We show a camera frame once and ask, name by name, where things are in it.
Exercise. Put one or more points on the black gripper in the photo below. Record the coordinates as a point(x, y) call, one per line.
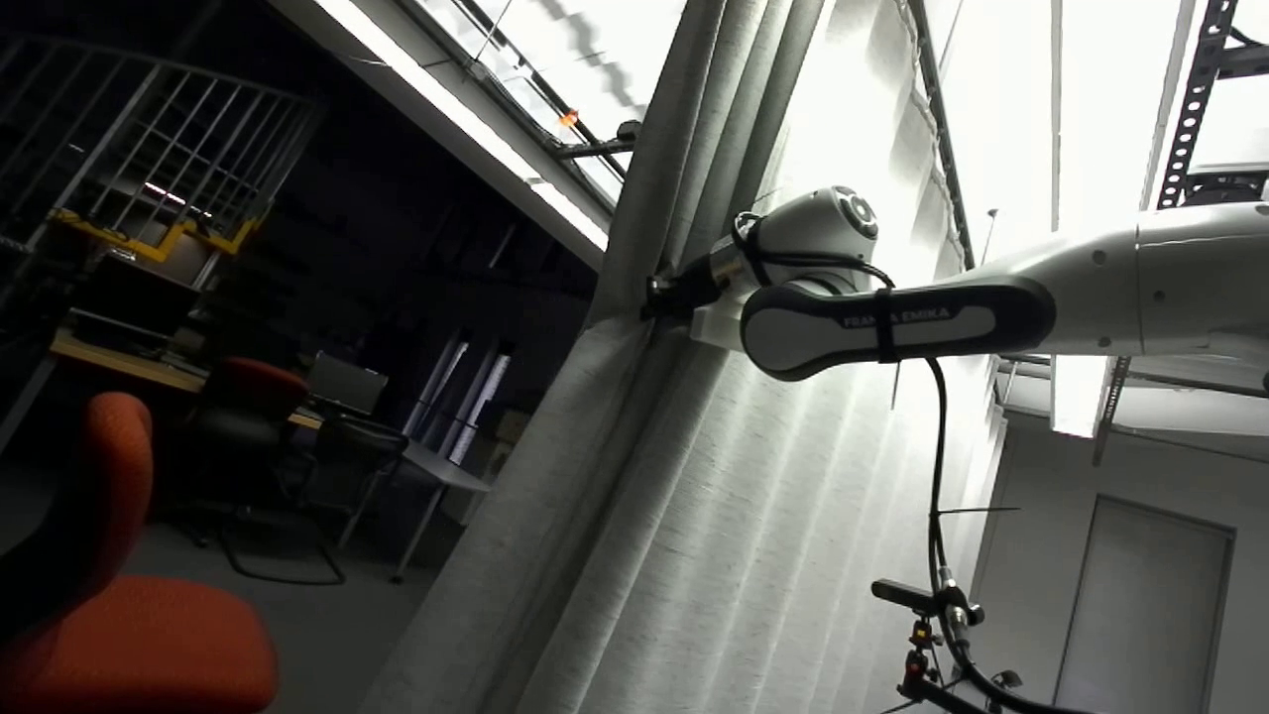
point(706, 275)

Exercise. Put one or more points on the white grey fabric curtain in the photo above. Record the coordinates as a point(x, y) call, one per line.
point(687, 529)

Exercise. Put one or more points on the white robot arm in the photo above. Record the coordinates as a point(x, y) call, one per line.
point(1125, 291)

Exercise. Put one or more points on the black curtain rod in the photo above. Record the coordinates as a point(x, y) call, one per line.
point(597, 144)

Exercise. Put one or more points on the grey folding table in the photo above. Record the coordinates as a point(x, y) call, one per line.
point(437, 468)

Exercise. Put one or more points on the long ceiling light strip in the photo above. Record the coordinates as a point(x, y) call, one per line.
point(437, 94)

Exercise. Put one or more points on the dark laptop screen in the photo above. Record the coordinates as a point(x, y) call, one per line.
point(345, 381)

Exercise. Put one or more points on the red black office chair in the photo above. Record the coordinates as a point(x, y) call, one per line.
point(263, 381)

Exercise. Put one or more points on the white ceiling light panel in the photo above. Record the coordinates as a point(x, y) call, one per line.
point(1081, 393)

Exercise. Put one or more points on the long wooden desk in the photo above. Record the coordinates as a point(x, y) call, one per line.
point(123, 357)

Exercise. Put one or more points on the black perforated rack upright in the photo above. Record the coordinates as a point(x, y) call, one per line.
point(1195, 94)

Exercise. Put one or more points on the grey door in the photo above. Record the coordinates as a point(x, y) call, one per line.
point(1145, 609)

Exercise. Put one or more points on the orange office chair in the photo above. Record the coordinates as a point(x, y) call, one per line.
point(145, 648)

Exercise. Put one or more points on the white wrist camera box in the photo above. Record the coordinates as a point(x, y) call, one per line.
point(724, 326)

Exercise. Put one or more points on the yellow metal frame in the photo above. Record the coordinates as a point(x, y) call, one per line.
point(164, 244)

